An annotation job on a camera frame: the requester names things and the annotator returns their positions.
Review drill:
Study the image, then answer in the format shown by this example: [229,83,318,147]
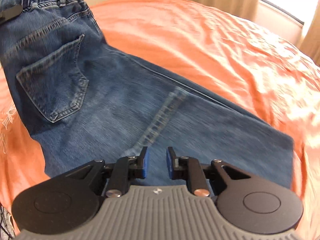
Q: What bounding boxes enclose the beige curtain right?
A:
[300,7,320,66]

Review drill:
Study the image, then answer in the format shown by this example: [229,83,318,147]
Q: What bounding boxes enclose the orange bed sheet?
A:
[0,0,320,240]

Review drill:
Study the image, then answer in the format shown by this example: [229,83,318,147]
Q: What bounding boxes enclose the blue denim jeans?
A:
[1,0,293,187]

